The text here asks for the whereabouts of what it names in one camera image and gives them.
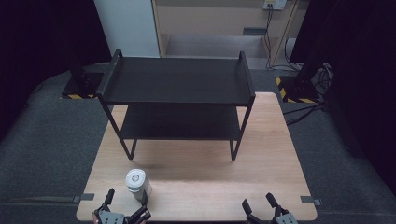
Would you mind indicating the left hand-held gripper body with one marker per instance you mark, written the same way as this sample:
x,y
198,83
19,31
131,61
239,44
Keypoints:
x,y
120,217

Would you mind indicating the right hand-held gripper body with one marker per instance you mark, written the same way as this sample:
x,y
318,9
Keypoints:
x,y
274,217

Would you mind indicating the white cylindrical bottle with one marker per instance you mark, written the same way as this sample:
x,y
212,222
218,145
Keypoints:
x,y
137,183

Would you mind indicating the black two-tier shelf rack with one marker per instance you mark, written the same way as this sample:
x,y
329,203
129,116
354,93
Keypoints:
x,y
177,79

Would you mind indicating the grey tape strip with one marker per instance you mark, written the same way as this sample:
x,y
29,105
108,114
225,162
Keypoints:
x,y
83,197
310,200

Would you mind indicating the black stand with hazard-striped base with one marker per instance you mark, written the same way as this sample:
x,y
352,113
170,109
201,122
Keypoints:
x,y
81,81
300,84

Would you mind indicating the white cabinet panel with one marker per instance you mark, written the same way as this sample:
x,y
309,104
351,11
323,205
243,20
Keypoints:
x,y
129,26

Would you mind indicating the light wooden shelving unit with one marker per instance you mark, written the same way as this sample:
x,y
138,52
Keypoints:
x,y
218,28

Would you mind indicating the white power strip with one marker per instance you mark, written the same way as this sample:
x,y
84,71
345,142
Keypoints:
x,y
274,3

